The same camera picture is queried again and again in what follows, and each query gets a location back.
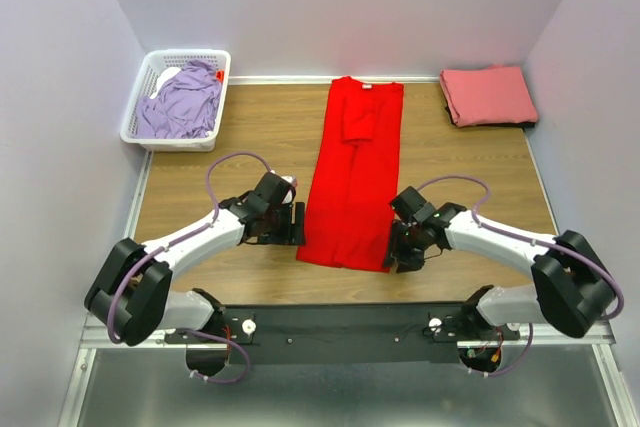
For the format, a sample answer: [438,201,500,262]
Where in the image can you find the white garment in basket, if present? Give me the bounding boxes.
[149,67,182,99]

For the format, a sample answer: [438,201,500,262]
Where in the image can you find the white plastic laundry basket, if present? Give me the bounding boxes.
[120,49,231,152]

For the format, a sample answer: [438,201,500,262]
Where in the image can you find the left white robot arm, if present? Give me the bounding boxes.
[84,194,305,346]

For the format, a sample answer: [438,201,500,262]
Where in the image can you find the purple t shirt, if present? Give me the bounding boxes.
[136,60,222,140]

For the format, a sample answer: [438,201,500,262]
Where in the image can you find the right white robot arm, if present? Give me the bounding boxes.
[387,200,623,339]

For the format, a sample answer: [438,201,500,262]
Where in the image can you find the aluminium frame rail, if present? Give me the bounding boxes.
[58,153,639,426]

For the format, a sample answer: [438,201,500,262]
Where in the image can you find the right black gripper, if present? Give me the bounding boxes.
[380,217,426,272]

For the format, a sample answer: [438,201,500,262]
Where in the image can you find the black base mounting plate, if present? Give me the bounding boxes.
[165,302,520,379]

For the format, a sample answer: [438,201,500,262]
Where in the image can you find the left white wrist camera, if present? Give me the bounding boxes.
[254,171,296,206]

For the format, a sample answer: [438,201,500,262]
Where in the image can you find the folded pink t shirt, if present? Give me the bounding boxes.
[439,66,539,126]

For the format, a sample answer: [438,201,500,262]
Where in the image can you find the red t shirt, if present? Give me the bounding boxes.
[296,77,404,273]

